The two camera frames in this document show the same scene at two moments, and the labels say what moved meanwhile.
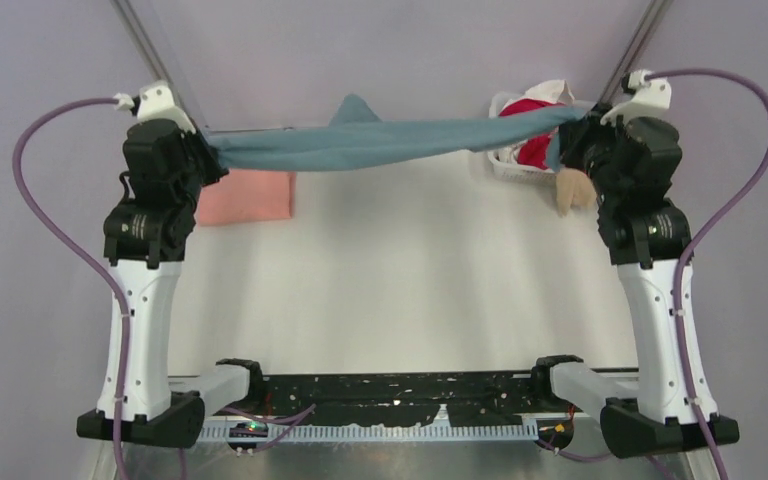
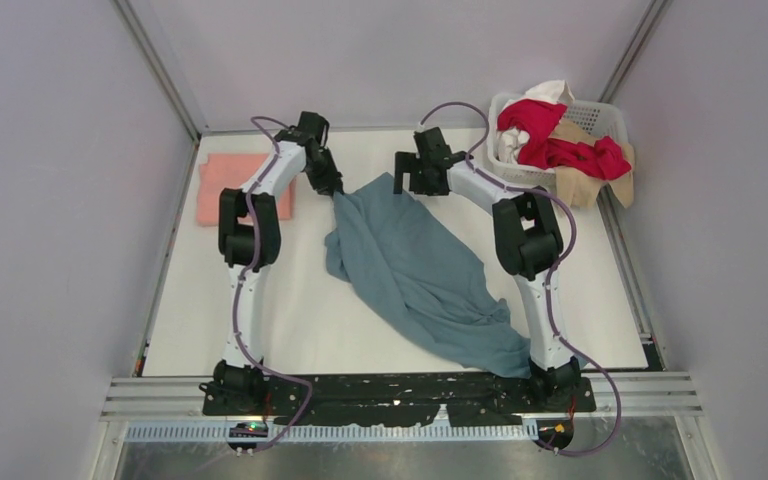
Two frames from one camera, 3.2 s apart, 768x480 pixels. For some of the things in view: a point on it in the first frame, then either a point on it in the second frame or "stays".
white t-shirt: x=556 y=91 stays
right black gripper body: x=587 y=150 -> x=423 y=186
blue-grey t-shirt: x=356 y=129 -> x=411 y=259
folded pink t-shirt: x=248 y=195 stays
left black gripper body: x=205 y=168 -> x=324 y=158
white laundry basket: x=516 y=171 stays
